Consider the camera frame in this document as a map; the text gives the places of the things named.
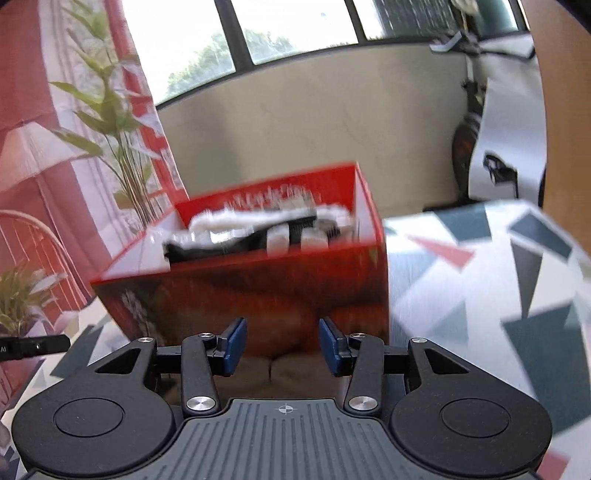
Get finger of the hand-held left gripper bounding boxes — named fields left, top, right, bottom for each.
left=0, top=335, right=72, bottom=363

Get red cardboard box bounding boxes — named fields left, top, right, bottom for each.
left=90, top=161, right=391, bottom=359

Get white fluffy plush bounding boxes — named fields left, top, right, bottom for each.
left=189, top=203, right=352, bottom=237

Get wooden panel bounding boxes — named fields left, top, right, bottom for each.
left=519, top=0, right=591, bottom=259

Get dark framed window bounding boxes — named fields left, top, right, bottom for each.
left=120, top=0, right=522, bottom=108

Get black and white socks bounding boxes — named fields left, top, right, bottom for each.
left=164, top=215, right=319, bottom=265

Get black white striped sock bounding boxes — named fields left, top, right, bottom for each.
left=265, top=222, right=343, bottom=253

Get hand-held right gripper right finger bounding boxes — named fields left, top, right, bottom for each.
left=318, top=316, right=463, bottom=412

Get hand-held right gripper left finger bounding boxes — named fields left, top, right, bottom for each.
left=95, top=316, right=247, bottom=415

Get white board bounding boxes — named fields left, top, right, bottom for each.
left=468, top=37, right=548, bottom=205

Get black exercise bike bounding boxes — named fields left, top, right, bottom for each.
left=429, top=0, right=537, bottom=205

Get geometric patterned tablecloth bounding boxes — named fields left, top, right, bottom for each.
left=0, top=198, right=591, bottom=480

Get red printed backdrop cloth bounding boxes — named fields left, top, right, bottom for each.
left=0, top=0, right=186, bottom=398

